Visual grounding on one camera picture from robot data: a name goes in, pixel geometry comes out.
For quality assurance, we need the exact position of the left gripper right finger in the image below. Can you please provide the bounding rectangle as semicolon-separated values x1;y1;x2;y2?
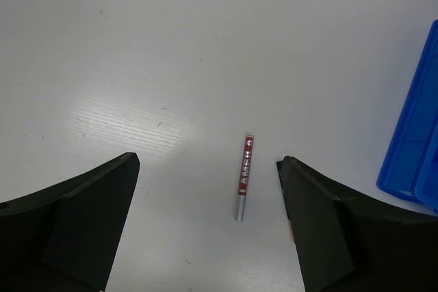
281;156;437;291

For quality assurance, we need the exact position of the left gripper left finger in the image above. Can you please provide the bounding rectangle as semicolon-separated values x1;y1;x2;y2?
1;152;140;291

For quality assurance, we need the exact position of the red silver lip gloss tube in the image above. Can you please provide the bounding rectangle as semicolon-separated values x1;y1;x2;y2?
235;135;254;222

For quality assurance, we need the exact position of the dark blue gold pencil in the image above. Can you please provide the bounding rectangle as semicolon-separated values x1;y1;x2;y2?
276;160;295;242

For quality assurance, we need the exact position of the blue plastic organizer bin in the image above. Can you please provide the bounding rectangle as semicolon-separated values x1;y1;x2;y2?
376;21;437;212

